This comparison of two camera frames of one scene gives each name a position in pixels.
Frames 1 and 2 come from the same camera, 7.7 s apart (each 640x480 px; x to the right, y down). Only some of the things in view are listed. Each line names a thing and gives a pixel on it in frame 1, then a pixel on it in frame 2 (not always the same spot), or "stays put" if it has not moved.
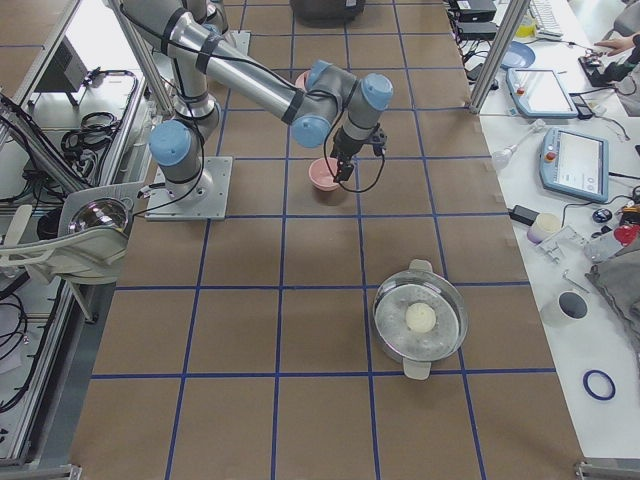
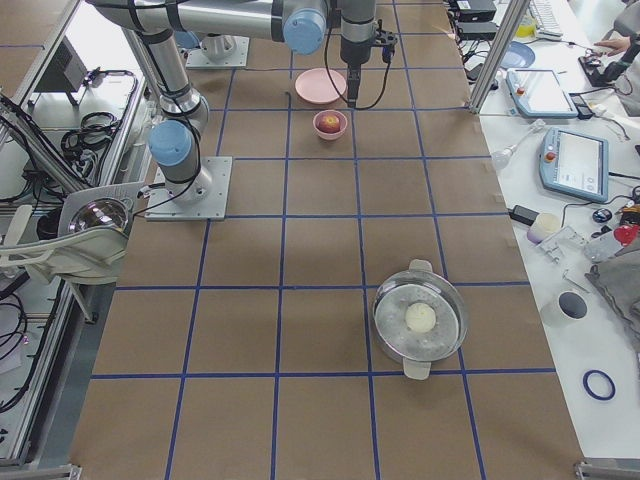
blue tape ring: [592, 391] stays put
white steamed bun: [420, 317] stays put
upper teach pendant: [538, 93] stays put
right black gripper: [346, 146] to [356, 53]
